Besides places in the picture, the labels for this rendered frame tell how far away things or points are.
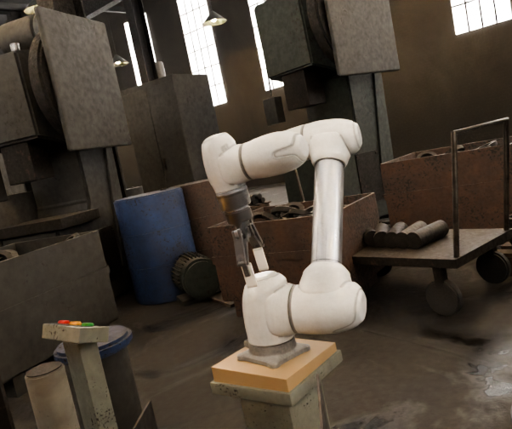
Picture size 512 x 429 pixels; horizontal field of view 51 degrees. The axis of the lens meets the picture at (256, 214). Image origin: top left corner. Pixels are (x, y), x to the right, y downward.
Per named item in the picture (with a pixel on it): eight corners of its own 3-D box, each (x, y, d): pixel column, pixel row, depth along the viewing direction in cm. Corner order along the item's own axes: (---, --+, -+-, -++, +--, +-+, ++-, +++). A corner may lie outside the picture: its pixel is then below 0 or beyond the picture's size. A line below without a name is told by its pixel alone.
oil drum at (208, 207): (219, 284, 458) (196, 182, 448) (173, 284, 497) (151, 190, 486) (262, 265, 503) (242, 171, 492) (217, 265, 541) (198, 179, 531)
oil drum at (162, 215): (167, 306, 420) (141, 195, 410) (122, 304, 459) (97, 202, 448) (218, 283, 465) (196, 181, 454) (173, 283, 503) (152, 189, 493)
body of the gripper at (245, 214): (245, 208, 146) (254, 240, 148) (253, 201, 154) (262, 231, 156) (219, 214, 149) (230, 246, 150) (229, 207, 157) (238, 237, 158)
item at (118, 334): (105, 464, 206) (79, 358, 201) (62, 447, 227) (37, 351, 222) (168, 421, 230) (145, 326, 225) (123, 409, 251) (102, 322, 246)
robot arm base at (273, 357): (265, 339, 193) (263, 323, 193) (312, 348, 177) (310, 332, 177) (227, 357, 181) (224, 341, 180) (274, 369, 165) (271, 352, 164)
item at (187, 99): (192, 248, 677) (157, 89, 653) (242, 245, 630) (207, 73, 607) (157, 263, 626) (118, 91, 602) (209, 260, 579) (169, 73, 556)
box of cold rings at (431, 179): (544, 219, 457) (532, 131, 448) (526, 243, 392) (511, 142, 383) (426, 227, 519) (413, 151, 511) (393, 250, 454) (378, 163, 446)
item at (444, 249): (536, 283, 308) (512, 116, 297) (481, 323, 267) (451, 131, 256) (370, 272, 399) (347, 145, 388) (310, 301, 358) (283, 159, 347)
